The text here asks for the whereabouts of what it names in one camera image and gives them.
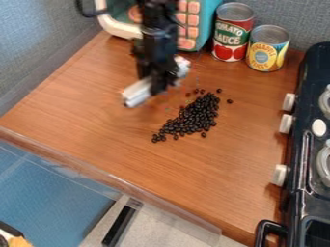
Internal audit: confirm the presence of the grey sweeping tool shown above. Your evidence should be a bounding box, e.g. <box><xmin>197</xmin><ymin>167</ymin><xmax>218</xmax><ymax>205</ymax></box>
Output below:
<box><xmin>120</xmin><ymin>54</ymin><xmax>194</xmax><ymax>109</ymax></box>

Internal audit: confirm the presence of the toy stove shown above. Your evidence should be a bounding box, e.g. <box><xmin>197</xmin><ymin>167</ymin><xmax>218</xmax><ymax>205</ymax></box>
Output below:
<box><xmin>254</xmin><ymin>41</ymin><xmax>330</xmax><ymax>247</ymax></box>

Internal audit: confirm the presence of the red tomato can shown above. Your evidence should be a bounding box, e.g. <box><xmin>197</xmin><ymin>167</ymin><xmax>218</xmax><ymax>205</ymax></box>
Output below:
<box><xmin>209</xmin><ymin>1</ymin><xmax>257</xmax><ymax>63</ymax></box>

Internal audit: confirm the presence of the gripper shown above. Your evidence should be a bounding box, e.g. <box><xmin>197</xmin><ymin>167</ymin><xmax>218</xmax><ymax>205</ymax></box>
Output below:
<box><xmin>129</xmin><ymin>28</ymin><xmax>181</xmax><ymax>96</ymax></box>

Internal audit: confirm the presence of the pile of black beans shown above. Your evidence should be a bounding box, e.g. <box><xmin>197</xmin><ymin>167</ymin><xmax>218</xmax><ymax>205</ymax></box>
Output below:
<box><xmin>149</xmin><ymin>87</ymin><xmax>235</xmax><ymax>145</ymax></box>

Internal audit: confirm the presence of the yellow pineapple can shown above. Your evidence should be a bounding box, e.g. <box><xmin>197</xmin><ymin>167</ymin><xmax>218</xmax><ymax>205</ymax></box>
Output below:
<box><xmin>244</xmin><ymin>24</ymin><xmax>291</xmax><ymax>73</ymax></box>

